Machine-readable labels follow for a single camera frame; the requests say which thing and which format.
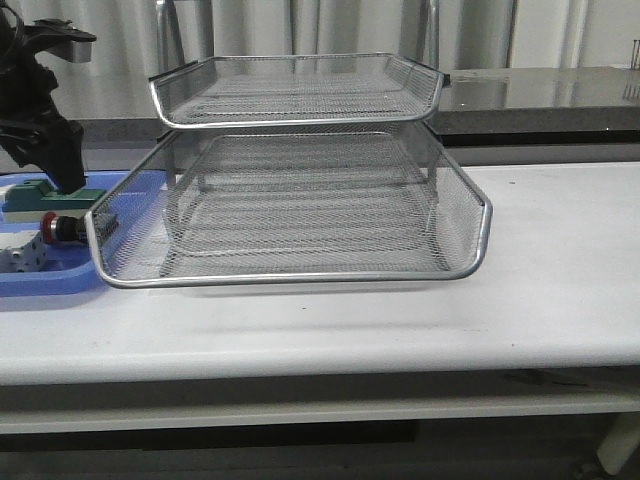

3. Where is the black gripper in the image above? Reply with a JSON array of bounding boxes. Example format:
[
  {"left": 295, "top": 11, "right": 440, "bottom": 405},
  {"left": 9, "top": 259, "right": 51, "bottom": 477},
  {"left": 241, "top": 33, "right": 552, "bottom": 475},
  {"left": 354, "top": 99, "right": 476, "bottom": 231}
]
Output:
[{"left": 1, "top": 18, "right": 96, "bottom": 193}]

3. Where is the red emergency stop button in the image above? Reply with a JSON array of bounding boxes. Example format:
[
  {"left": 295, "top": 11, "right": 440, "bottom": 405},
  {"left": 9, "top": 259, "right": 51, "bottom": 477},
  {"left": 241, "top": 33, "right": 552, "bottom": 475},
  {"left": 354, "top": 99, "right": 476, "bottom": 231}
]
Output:
[{"left": 39, "top": 211, "right": 120, "bottom": 248}]

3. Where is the mesh rack tray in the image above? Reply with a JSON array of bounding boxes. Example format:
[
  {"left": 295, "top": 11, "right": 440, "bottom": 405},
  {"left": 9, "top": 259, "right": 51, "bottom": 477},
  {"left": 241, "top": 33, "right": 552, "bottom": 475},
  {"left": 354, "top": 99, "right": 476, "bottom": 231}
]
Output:
[
  {"left": 149, "top": 53, "right": 446, "bottom": 129},
  {"left": 166, "top": 188, "right": 430, "bottom": 257},
  {"left": 85, "top": 121, "right": 493, "bottom": 288}
]

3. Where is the green electrical module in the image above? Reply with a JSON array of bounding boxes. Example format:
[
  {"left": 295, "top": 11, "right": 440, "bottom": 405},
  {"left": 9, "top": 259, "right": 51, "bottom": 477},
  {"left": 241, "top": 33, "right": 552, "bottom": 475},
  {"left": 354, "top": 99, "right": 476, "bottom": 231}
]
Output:
[{"left": 1, "top": 179, "right": 106, "bottom": 223}]

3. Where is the blue plastic tray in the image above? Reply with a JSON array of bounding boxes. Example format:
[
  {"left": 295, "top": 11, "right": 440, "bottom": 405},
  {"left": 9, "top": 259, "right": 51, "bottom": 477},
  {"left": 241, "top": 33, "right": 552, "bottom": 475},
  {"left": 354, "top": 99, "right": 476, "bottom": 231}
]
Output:
[{"left": 0, "top": 171, "right": 171, "bottom": 297}]

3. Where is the white table leg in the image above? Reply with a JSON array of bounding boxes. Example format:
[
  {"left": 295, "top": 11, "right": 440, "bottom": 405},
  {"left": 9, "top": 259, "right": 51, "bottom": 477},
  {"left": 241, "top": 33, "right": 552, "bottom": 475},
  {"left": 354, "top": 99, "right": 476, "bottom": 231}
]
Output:
[{"left": 596, "top": 412, "right": 640, "bottom": 476}]

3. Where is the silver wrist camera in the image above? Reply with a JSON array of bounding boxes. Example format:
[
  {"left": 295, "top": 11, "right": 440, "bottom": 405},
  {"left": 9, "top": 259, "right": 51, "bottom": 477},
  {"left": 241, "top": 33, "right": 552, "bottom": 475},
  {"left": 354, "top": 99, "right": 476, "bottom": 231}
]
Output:
[{"left": 58, "top": 41, "right": 93, "bottom": 63}]

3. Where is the silver rack frame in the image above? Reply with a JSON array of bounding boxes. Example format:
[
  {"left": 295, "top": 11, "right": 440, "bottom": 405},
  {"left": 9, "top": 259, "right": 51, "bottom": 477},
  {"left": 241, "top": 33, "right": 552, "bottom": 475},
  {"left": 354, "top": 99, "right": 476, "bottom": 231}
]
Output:
[{"left": 156, "top": 0, "right": 451, "bottom": 281}]

